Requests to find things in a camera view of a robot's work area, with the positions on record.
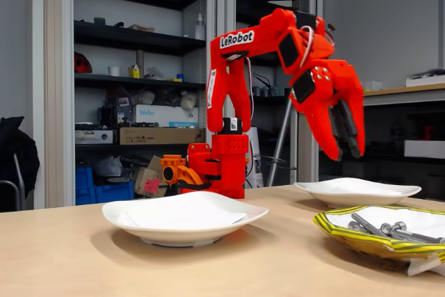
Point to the red black helmet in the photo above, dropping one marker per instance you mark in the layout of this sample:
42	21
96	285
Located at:
81	64

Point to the white plastic bottle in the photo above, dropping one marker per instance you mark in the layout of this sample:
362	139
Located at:
200	29

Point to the white oblong box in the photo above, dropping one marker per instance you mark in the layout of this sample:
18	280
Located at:
424	149

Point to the long steel socket screw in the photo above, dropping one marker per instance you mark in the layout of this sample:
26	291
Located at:
420	238
386	228
368	225

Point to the wide blue plastic crate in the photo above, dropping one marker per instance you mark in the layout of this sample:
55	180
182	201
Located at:
114	192

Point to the long brown cardboard box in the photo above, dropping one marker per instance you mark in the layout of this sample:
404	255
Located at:
156	136

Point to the small grey printed box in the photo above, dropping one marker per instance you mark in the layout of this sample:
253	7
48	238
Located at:
94	137

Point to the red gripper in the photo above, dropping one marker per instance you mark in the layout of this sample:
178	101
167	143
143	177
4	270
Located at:
327	97

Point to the white crumpled paper sheet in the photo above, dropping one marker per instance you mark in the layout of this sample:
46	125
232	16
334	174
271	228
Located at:
417	220

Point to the small blue plastic crate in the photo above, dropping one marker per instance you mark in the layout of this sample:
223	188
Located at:
83	177

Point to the small white box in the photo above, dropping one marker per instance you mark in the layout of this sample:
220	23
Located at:
373	85

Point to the short steel socket screw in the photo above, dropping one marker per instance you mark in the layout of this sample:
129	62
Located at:
400	225
354	226

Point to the grey wood-topped workbench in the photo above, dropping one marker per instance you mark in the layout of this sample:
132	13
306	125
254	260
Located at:
400	98

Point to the red robot arm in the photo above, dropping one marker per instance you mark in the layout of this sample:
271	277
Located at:
226	67

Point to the white Weller box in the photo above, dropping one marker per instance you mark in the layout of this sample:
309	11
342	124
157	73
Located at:
163	114

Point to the silver coat stand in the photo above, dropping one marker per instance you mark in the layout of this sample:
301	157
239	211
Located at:
280	140

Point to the orange table clamp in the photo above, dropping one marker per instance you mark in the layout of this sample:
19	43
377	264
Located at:
174	172

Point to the small yellow box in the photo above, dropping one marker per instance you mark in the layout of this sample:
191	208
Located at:
133	72

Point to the yellow striped octagonal paper tray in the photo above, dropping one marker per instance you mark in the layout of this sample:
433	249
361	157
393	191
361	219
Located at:
347	238

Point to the black jacket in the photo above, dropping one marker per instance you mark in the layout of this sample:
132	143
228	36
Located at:
17	151

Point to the white cup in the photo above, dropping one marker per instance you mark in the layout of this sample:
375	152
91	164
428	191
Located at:
114	71

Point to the cardboard box with pink sticker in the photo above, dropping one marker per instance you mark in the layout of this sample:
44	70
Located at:
142	178

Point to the metal tube chair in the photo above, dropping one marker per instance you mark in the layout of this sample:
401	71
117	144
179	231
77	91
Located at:
22	192

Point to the white square porcelain plate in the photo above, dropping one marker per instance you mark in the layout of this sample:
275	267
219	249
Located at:
156	232
330	198

